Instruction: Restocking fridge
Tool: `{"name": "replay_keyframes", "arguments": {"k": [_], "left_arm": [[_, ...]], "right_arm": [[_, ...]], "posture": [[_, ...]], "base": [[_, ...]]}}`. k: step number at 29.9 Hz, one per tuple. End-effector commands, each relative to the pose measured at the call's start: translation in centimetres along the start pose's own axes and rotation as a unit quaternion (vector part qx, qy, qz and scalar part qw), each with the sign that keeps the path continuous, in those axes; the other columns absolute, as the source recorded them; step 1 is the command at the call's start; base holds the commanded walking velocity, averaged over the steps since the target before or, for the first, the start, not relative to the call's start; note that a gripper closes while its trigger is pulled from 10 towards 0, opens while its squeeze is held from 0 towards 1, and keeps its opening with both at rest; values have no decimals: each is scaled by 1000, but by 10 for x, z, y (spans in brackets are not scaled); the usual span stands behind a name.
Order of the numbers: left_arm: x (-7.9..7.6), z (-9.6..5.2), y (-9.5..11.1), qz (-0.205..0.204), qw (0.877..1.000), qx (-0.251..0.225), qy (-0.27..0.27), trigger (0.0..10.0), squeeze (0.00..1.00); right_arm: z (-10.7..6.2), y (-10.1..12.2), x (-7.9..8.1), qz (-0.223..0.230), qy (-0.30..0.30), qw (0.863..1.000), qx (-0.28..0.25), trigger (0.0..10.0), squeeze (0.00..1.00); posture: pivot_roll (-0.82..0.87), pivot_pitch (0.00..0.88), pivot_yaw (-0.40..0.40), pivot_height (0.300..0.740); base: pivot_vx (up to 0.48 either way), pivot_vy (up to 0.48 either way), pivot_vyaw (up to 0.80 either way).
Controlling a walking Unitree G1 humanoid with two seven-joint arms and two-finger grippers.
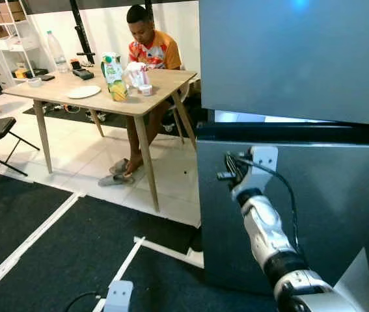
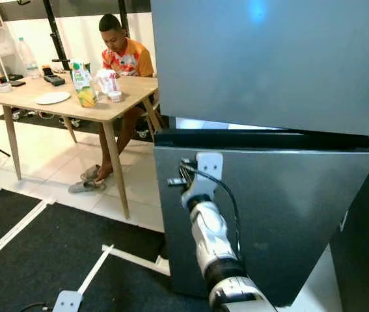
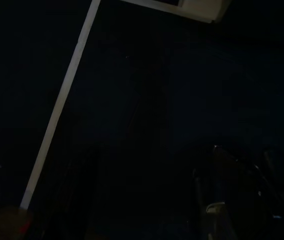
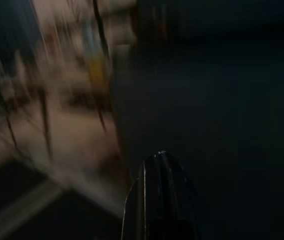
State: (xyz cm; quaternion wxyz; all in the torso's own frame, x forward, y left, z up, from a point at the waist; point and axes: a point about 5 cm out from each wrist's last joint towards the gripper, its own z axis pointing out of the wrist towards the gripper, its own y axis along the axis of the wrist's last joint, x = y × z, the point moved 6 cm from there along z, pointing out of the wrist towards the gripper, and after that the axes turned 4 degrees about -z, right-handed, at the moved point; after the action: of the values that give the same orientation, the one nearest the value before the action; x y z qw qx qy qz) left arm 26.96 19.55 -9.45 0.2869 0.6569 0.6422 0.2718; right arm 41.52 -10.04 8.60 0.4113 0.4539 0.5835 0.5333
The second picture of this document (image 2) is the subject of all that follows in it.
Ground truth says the grey slipper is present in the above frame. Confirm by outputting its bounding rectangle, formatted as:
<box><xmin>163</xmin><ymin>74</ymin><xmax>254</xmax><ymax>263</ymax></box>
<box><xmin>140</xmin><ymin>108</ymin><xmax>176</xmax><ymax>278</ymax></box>
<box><xmin>68</xmin><ymin>180</ymin><xmax>105</xmax><ymax>194</ymax></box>
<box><xmin>80</xmin><ymin>164</ymin><xmax>110</xmax><ymax>183</ymax></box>

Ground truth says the light wooden table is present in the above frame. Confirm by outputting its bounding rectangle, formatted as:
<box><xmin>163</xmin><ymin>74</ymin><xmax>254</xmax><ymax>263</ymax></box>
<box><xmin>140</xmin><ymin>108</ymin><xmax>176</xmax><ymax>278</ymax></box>
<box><xmin>0</xmin><ymin>73</ymin><xmax>162</xmax><ymax>220</ymax></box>

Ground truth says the clear plastic bag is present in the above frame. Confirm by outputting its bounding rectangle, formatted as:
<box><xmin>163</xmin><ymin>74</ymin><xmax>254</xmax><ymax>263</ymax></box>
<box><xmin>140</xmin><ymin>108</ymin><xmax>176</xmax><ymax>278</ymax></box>
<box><xmin>94</xmin><ymin>68</ymin><xmax>122</xmax><ymax>96</ymax></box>

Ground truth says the seated man orange shirt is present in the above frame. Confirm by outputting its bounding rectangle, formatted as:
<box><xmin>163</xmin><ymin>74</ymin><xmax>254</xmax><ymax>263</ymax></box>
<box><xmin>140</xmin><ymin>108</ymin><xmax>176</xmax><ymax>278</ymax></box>
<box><xmin>80</xmin><ymin>13</ymin><xmax>156</xmax><ymax>186</ymax></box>

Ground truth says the green yellow juice carton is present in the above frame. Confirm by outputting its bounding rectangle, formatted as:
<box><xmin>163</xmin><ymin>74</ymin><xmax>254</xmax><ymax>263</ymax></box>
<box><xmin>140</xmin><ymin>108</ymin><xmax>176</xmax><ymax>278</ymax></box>
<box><xmin>70</xmin><ymin>60</ymin><xmax>100</xmax><ymax>109</ymax></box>

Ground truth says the silver freezer door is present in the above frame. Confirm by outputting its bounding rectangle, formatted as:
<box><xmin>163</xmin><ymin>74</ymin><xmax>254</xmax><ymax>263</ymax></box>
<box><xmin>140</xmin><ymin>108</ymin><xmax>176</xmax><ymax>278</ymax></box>
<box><xmin>150</xmin><ymin>0</ymin><xmax>369</xmax><ymax>138</ymax></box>

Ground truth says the white plate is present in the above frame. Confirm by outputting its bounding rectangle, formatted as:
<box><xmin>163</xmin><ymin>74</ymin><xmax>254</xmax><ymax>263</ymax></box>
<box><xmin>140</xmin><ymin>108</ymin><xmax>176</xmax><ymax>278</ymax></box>
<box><xmin>34</xmin><ymin>91</ymin><xmax>73</xmax><ymax>106</ymax></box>

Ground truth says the dark floor carpet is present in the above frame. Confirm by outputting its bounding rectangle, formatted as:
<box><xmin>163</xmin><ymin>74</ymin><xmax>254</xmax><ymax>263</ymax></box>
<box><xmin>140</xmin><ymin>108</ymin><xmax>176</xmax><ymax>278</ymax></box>
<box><xmin>0</xmin><ymin>184</ymin><xmax>211</xmax><ymax>312</ymax></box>

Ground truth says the black card terminal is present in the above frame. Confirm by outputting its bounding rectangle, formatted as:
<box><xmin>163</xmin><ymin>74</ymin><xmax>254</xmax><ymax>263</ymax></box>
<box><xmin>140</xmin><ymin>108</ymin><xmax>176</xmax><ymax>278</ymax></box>
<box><xmin>41</xmin><ymin>65</ymin><xmax>67</xmax><ymax>87</ymax></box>

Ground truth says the tall clear water bottle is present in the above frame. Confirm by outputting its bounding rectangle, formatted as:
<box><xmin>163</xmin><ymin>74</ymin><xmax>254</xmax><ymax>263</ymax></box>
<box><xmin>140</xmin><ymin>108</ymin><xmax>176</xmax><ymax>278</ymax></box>
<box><xmin>16</xmin><ymin>36</ymin><xmax>39</xmax><ymax>79</ymax></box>

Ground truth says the black stand pole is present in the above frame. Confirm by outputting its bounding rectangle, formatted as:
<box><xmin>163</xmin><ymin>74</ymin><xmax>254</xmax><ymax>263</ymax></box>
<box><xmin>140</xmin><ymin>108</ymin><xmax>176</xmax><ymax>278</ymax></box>
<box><xmin>40</xmin><ymin>0</ymin><xmax>69</xmax><ymax>71</ymax></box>

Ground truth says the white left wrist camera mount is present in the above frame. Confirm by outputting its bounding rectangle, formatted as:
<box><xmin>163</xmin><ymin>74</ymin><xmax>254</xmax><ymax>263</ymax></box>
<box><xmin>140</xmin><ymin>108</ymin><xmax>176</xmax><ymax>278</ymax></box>
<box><xmin>52</xmin><ymin>290</ymin><xmax>83</xmax><ymax>312</ymax></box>

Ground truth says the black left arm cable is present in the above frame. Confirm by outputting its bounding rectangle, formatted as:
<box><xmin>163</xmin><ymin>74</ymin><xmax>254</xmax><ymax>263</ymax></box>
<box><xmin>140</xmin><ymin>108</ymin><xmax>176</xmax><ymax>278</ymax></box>
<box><xmin>18</xmin><ymin>301</ymin><xmax>56</xmax><ymax>312</ymax></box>

